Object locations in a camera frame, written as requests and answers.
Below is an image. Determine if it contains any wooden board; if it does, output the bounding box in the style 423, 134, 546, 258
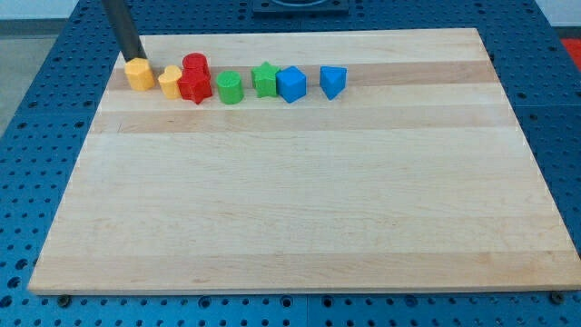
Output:
28, 28, 580, 295

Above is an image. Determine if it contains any green star block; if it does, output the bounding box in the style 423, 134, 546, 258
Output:
251, 62, 281, 98

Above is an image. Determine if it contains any red star block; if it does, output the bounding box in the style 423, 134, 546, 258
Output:
177, 69, 213, 104

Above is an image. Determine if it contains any yellow pentagon block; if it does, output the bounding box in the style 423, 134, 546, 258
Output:
124, 58, 155, 91

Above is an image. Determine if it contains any yellow heart block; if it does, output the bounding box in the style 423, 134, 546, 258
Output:
158, 65, 182, 100

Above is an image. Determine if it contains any blue triangle block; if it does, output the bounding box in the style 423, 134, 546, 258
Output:
320, 65, 348, 100

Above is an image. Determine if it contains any blue cube block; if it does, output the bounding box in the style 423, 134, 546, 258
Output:
275, 66, 307, 104

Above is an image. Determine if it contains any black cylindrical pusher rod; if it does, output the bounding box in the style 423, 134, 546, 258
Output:
101, 0, 147, 62

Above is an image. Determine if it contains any green cylinder block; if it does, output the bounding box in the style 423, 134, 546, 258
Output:
216, 71, 244, 104

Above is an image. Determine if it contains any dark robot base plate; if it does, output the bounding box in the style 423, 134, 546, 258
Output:
251, 0, 350, 16

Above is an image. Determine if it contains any red cylinder block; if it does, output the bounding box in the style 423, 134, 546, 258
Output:
182, 53, 211, 77

